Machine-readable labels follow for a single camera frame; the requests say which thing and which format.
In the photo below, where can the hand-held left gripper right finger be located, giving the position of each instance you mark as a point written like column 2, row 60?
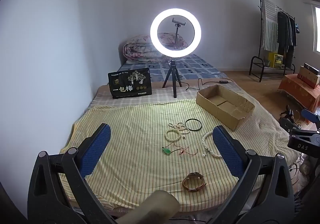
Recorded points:
column 227, row 150

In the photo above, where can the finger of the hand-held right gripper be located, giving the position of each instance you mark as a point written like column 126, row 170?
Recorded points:
column 311, row 116

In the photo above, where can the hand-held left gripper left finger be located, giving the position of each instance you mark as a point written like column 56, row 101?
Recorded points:
column 97, row 146

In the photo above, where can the cardboard box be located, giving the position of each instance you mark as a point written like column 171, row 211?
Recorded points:
column 225, row 105

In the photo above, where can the brown leather watch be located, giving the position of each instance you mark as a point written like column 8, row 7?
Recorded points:
column 193, row 181

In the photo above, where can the dark green bangle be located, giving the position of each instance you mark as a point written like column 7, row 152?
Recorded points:
column 187, row 126

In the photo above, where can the small black floor stand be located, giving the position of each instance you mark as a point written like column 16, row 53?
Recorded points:
column 287, row 119

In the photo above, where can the orange cloth covered table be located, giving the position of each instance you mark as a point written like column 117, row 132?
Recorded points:
column 297, row 89

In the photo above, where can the stacked brown boxes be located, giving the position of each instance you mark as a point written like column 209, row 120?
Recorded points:
column 310, row 75

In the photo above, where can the yellow striped cloth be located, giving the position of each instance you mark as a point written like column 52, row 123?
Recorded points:
column 140, row 124

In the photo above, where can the yellow box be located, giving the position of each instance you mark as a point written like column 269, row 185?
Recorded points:
column 275, row 60

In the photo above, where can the black printed snack bag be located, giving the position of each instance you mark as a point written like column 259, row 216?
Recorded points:
column 130, row 84

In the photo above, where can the beige checked bed sheet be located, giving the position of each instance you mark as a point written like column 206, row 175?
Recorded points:
column 180, row 95

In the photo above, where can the beige cylinder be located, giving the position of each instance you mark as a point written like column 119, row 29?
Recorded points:
column 155, row 206

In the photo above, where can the dark hanging clothes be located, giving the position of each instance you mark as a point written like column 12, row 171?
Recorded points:
column 286, row 36

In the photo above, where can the window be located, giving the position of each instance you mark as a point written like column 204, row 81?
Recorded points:
column 317, row 29

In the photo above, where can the blue patterned bed sheet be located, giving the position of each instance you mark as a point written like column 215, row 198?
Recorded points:
column 195, row 65

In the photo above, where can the black metal clothes rack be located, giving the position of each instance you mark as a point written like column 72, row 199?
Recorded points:
column 260, row 39

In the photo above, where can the black tripod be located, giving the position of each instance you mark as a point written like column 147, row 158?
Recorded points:
column 173, row 74

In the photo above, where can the striped hanging towel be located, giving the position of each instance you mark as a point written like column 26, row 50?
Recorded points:
column 270, row 26

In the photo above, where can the folded floral quilt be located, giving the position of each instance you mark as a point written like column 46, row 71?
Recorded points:
column 140, row 49

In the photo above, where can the black phone holder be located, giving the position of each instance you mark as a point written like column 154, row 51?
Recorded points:
column 178, row 24

